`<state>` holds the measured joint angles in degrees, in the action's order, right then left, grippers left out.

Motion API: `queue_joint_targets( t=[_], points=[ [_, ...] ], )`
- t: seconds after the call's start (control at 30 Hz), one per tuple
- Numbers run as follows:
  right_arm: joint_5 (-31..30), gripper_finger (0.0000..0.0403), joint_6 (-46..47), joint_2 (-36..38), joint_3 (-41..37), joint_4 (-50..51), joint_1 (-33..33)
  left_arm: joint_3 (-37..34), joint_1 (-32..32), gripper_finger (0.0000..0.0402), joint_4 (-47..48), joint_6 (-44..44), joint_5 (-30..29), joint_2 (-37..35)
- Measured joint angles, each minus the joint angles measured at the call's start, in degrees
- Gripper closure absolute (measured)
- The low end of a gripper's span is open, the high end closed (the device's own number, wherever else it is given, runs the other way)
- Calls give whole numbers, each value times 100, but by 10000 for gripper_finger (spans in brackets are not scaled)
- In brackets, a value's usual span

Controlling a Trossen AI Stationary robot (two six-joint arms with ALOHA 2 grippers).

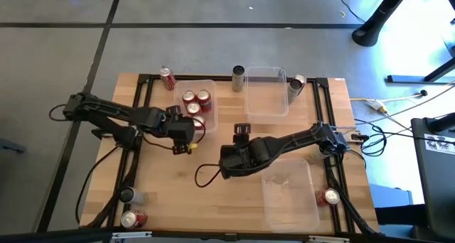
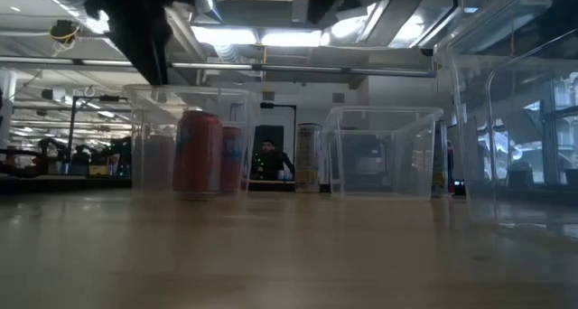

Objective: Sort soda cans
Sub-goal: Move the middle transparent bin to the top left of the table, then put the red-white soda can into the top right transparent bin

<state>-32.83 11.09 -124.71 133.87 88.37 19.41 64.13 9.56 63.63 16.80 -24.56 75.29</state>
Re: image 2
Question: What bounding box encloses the grey ceiling unit box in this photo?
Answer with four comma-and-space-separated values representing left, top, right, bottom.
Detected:
291, 0, 312, 24

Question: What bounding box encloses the clear plastic bin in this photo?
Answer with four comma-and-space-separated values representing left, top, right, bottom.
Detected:
432, 0, 578, 238
321, 105, 444, 201
122, 83, 262, 197

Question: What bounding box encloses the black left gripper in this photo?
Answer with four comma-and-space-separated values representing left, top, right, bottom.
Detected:
83, 0, 200, 87

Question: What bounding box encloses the person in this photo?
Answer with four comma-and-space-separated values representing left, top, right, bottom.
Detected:
249, 138, 295, 182

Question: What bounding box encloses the dark background workbench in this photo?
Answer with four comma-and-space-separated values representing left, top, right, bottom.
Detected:
0, 173, 133, 193

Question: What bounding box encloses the long grey ceiling pipe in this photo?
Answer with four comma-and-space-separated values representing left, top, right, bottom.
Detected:
0, 55, 437, 79

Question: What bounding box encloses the hanging black yellow cable reel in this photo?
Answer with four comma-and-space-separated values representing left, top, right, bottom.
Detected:
49, 19, 81, 47

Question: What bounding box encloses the black metal table frame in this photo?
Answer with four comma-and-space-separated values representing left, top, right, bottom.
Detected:
246, 180, 333, 193

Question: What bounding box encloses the bright ceiling light panel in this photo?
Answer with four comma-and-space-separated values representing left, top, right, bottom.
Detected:
260, 28, 331, 48
191, 25, 258, 47

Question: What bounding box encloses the red Fanta can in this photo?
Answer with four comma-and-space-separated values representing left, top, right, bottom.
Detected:
219, 126, 246, 193
172, 109, 225, 195

